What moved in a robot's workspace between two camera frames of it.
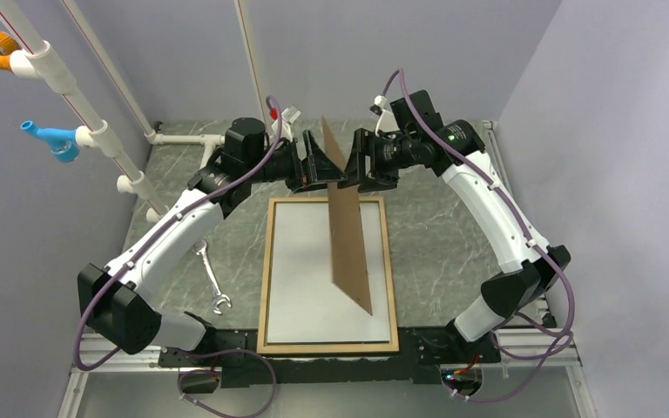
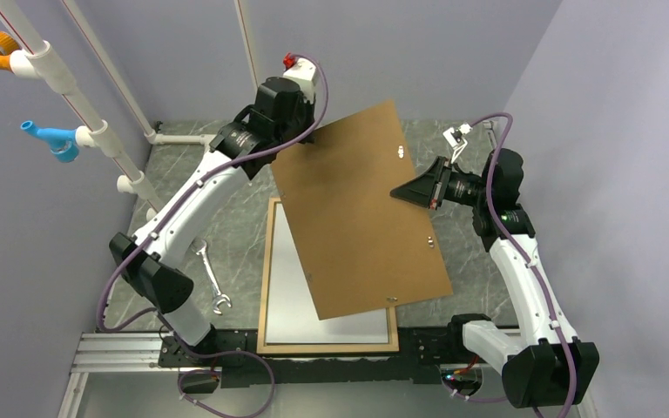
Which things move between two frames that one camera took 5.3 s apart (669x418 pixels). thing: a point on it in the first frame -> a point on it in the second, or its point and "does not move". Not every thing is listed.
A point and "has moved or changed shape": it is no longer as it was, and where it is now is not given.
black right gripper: x=366 y=144 -> x=425 y=190
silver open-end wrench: x=199 y=248 does not move
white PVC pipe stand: x=37 y=62 does not move
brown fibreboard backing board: x=349 y=266 has moved or changed shape
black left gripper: x=317 y=170 -> x=307 y=108
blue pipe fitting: x=62 y=142 does not move
